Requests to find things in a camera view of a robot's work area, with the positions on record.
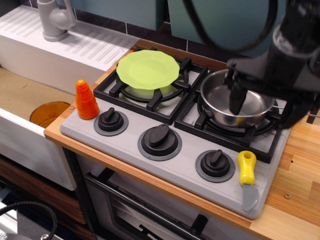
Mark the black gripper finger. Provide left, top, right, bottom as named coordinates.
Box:
left=281, top=96, right=313, bottom=129
left=229, top=80, right=248, bottom=115

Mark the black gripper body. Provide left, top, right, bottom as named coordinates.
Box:
left=227, top=56, right=320, bottom=104

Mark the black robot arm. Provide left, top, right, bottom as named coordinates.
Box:
left=227, top=0, right=320, bottom=129

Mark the stainless steel pan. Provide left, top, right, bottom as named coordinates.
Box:
left=200, top=69, right=276, bottom=128

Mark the black right burner grate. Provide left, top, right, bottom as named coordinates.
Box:
left=174, top=77, right=288, bottom=164

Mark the black burner grate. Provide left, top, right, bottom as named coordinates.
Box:
left=174, top=77, right=288, bottom=164
left=93, top=47, right=208, bottom=125

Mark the black right stove knob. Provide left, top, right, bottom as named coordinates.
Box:
left=195, top=149, right=236, bottom=183

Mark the black stove knob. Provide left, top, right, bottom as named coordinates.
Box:
left=137, top=124, right=182, bottom=162
left=195, top=149, right=236, bottom=183
left=94, top=107, right=129, bottom=137

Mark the grey toy stove top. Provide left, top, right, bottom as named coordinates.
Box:
left=60, top=99, right=290, bottom=219

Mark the black left burner grate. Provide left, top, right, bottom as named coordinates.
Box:
left=93, top=47, right=208, bottom=125

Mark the green plastic plate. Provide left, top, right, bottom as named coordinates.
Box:
left=116, top=50, right=180, bottom=90

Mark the black middle stove knob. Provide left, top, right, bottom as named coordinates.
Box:
left=137, top=124, right=182, bottom=162

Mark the black left stove knob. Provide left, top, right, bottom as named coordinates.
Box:
left=94, top=107, right=129, bottom=137

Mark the orange toy carrot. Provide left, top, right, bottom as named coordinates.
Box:
left=75, top=79, right=100, bottom=120

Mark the toy oven door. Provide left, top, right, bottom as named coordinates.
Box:
left=84, top=168, right=255, bottom=240

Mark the grey toy faucet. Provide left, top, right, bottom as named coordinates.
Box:
left=37, top=0, right=76, bottom=42

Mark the white toy sink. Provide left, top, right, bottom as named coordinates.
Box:
left=0, top=5, right=138, bottom=191

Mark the yellow handled toy knife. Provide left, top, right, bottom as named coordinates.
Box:
left=237, top=150, right=259, bottom=212

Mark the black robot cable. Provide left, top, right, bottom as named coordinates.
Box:
left=182, top=0, right=279, bottom=54

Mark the black braided cable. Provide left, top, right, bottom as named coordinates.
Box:
left=0, top=201, right=58, bottom=240

